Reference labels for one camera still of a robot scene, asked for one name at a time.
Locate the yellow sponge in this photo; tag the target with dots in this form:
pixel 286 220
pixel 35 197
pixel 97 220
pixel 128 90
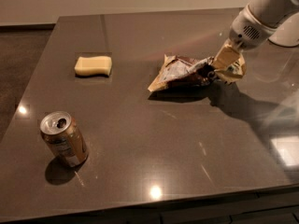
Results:
pixel 90 66

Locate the brown chip bag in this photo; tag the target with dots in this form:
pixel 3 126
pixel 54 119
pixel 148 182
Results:
pixel 181 71

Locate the brown soda can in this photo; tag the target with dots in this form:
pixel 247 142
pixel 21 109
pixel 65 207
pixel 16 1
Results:
pixel 61 133

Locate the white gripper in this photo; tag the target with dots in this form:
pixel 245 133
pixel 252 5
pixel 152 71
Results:
pixel 246 34

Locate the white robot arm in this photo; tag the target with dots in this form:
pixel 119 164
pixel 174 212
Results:
pixel 272 12

